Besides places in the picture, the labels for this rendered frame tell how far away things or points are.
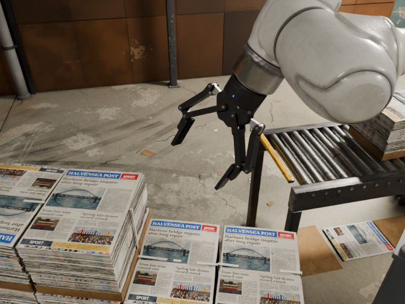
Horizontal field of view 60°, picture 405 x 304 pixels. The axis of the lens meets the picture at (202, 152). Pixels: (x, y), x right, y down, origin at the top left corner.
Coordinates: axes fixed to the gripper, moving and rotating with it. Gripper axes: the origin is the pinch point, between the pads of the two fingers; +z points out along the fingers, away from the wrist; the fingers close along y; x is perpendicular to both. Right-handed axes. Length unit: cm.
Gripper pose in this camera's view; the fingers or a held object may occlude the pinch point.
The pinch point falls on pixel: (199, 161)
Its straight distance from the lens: 74.5
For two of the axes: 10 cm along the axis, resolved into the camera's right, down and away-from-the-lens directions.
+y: -6.8, -6.7, 3.1
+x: -5.7, 2.1, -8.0
